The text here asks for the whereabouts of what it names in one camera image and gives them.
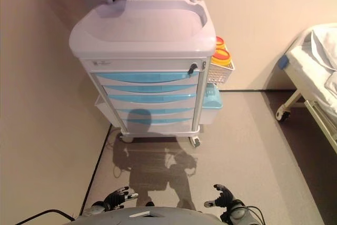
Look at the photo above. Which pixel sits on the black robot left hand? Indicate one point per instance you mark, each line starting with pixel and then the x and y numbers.
pixel 114 200

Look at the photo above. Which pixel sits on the blue-fronted white medicine drawer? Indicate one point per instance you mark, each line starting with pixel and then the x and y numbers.
pixel 150 99

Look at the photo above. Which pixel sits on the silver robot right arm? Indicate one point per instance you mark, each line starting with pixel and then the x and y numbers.
pixel 238 214

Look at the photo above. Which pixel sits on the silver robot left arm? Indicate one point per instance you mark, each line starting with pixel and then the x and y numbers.
pixel 96 209

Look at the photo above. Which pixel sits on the white open side bin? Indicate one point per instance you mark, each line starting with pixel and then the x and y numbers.
pixel 104 110

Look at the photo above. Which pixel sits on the grey robot torso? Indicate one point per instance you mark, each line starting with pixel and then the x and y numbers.
pixel 147 217

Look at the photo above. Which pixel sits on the grey cart caster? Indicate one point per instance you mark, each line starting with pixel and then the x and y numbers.
pixel 196 141

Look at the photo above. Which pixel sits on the black key in lock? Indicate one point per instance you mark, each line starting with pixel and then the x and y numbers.
pixel 193 67

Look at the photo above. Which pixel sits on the white lattice basket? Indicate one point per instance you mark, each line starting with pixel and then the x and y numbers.
pixel 218 73

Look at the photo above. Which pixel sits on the white medical cart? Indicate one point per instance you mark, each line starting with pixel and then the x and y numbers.
pixel 142 32

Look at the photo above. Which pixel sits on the yellow sharps container red lid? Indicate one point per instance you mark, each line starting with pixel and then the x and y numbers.
pixel 222 56
pixel 219 41

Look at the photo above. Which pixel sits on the bed caster wheel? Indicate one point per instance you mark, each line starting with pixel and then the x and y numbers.
pixel 283 114

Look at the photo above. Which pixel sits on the blue bed corner bumper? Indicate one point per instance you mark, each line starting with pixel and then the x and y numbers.
pixel 283 61

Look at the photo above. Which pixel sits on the white hospital bed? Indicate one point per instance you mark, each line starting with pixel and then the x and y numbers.
pixel 302 67

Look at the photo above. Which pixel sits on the white bedding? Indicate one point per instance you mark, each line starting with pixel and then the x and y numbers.
pixel 323 48

